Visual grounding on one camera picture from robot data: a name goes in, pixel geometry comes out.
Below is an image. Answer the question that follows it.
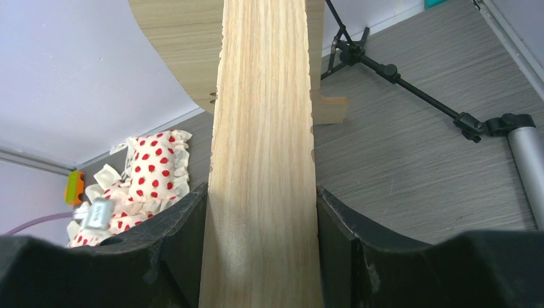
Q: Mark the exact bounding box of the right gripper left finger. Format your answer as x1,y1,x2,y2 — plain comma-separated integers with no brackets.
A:
1,183,208,307

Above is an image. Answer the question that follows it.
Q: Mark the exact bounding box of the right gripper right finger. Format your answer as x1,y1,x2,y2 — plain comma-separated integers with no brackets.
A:
316,187,543,307

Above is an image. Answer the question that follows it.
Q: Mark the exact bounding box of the strawberry print ruffled blanket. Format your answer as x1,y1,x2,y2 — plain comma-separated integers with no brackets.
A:
67,164,189,248

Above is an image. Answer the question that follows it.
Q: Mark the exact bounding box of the strawberry print small pillow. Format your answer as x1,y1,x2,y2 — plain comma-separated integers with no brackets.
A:
126,130,192,203

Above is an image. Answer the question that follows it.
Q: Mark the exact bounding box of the wooden pet bed frame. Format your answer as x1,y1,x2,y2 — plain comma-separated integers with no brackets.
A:
129,1,348,307

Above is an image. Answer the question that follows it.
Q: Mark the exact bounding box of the orange green toy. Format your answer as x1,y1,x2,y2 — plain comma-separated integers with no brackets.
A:
64,170,85,207

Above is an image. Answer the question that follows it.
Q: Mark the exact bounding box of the black tripod stand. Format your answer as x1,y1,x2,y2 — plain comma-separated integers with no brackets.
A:
314,1,543,242

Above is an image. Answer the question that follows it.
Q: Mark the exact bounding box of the teal small block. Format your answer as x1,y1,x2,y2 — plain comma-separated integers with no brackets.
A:
423,0,447,10

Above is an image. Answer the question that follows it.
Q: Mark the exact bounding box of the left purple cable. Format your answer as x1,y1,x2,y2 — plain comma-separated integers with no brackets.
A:
0,212,81,237

